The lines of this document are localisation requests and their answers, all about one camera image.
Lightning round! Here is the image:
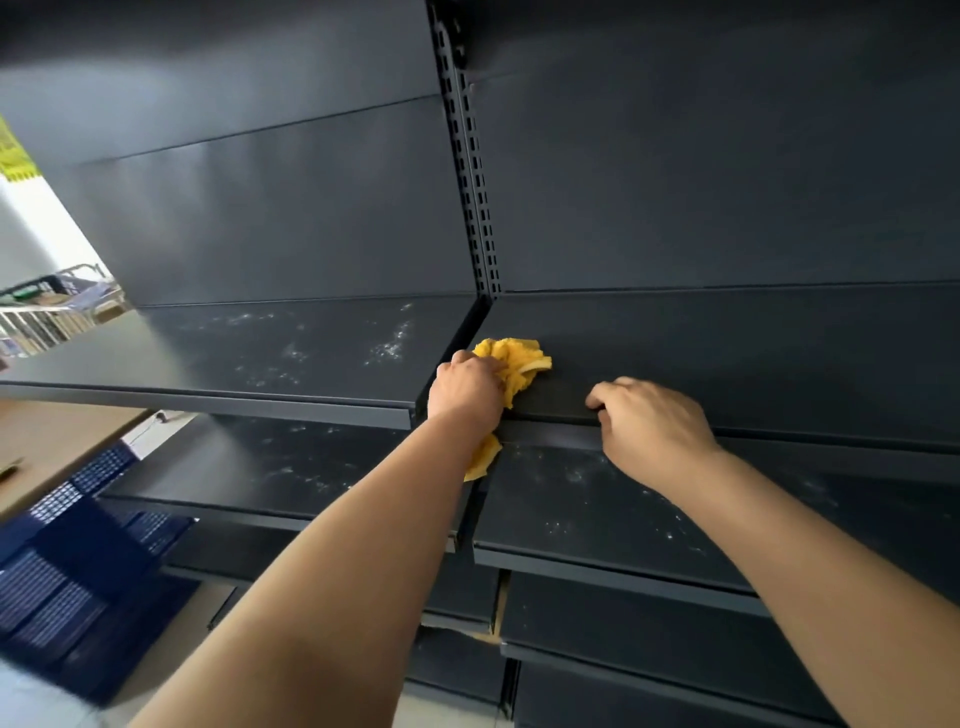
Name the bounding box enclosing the person's right hand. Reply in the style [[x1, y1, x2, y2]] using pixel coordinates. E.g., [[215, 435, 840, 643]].
[[585, 376, 726, 496]]

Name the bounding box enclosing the person's left hand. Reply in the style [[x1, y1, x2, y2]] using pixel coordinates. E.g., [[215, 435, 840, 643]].
[[426, 349, 512, 438]]

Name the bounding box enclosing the yellow cleaning cloth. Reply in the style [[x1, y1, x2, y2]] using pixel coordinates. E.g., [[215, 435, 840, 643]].
[[462, 337, 554, 483]]

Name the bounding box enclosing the person's right forearm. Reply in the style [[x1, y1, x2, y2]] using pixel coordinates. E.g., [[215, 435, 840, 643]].
[[641, 447, 960, 728]]

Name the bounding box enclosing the dusty dark metal shelf board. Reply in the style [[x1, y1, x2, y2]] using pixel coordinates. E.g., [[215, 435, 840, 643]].
[[0, 294, 493, 432], [97, 412, 483, 554], [472, 442, 960, 621]]

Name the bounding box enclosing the clean dark metal shelf board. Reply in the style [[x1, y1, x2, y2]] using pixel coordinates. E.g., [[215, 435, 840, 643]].
[[491, 283, 960, 460]]

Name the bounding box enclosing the dark slotted shelf upright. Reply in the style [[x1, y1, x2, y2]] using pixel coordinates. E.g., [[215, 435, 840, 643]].
[[426, 0, 504, 303]]

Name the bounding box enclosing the dark metal back panel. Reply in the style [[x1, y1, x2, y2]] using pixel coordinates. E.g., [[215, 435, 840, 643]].
[[448, 0, 960, 295], [0, 0, 481, 309]]

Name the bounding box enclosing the blue plastic crate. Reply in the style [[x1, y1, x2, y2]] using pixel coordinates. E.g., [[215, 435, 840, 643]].
[[0, 495, 202, 708], [22, 441, 198, 558]]

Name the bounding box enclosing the light wooden counter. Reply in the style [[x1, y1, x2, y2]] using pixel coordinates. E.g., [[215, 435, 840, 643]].
[[0, 399, 155, 520]]

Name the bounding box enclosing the yellow hanging sign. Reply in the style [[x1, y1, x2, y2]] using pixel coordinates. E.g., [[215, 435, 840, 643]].
[[0, 114, 39, 183]]

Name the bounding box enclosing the metal wire cart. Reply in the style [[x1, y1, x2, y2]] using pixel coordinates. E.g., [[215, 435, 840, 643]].
[[0, 262, 130, 360]]

